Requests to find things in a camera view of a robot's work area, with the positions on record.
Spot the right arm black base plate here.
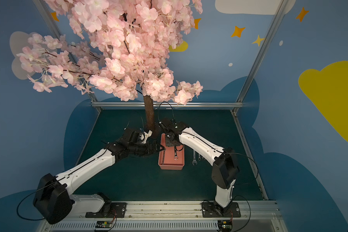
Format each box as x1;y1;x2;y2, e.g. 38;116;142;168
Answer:
201;201;241;218

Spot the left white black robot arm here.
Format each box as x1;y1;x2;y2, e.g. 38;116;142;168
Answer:
33;129;164;224

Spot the left green circuit board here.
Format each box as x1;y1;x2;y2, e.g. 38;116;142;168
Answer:
94;220;114;232

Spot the green table mat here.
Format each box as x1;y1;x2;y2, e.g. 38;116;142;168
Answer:
76;109;263;201

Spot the large silver Greener wrench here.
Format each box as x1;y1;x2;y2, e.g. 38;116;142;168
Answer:
174;146;178;160

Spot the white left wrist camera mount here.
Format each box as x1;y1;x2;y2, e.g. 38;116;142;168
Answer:
139;130;152;144

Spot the aluminium frame post right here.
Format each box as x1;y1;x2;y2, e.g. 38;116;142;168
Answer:
232;0;289;116

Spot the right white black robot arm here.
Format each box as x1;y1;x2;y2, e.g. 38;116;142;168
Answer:
159;118;240;211

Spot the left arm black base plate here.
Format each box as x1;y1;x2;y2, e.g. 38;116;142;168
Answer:
85;202;127;218

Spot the pink plastic storage box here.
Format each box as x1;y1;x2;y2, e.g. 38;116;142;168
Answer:
158;133;185;170

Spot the pink blossom artificial tree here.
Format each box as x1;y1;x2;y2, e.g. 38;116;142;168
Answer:
18;1;203;131

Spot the small silver Greener wrench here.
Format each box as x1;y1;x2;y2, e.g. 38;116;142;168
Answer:
160;150;166;165

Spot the right circuit board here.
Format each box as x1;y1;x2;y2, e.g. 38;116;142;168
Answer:
217;220;233;232

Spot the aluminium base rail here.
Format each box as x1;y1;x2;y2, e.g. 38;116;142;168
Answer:
37;200;288;232

